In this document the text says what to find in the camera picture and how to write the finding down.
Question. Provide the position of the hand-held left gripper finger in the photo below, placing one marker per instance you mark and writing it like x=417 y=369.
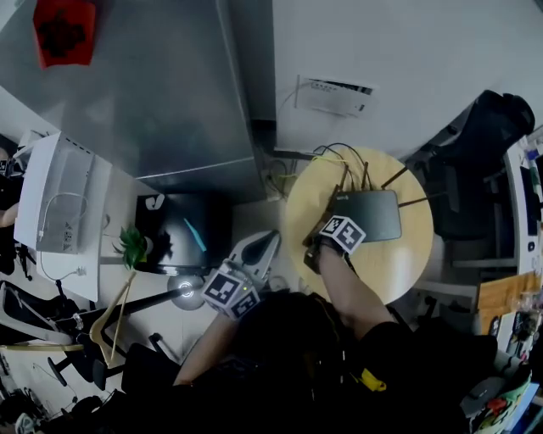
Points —
x=268 y=267
x=236 y=258

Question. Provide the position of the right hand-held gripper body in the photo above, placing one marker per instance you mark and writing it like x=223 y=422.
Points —
x=343 y=233

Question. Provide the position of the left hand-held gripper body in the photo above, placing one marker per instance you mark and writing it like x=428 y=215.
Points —
x=220 y=290

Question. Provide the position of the black router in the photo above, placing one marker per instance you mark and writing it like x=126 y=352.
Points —
x=373 y=216

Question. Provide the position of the person's left forearm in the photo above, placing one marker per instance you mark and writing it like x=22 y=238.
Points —
x=208 y=352

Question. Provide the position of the person's right forearm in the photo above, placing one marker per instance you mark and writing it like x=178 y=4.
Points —
x=352 y=292

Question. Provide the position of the round wooden table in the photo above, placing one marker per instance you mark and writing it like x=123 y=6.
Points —
x=382 y=271

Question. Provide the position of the black box with teal stripe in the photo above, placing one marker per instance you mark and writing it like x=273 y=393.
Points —
x=178 y=229

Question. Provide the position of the potted green plant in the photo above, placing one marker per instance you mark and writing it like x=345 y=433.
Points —
x=133 y=250

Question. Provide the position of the black swivel chair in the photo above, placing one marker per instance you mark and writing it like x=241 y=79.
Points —
x=140 y=364

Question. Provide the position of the person's black clothing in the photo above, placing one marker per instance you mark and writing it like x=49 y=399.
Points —
x=297 y=381

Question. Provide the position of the wooden clothes hanger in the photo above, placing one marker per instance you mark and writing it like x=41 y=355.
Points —
x=42 y=348
x=102 y=335

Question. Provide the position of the white rectangular table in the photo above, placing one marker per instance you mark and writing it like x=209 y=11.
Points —
x=104 y=190

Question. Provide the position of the black mesh office chair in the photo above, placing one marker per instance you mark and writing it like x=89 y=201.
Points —
x=475 y=161

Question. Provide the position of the wooden work desk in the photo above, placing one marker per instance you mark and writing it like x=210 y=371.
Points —
x=496 y=296

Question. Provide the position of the white computer desk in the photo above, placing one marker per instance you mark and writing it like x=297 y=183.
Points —
x=513 y=190

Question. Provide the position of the silver refrigerator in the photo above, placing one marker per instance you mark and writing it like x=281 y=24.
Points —
x=148 y=106

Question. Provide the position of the black keyboard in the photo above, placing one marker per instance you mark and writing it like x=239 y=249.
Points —
x=530 y=199

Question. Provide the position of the colourful plush cushion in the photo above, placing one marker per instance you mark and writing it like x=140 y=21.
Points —
x=509 y=407

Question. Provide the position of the red paper decoration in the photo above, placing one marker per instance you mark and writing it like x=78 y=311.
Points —
x=63 y=34

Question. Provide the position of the white wall panel box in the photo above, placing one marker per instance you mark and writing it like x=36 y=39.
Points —
x=335 y=97

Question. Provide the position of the white frame office chair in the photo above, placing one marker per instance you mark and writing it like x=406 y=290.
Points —
x=51 y=337

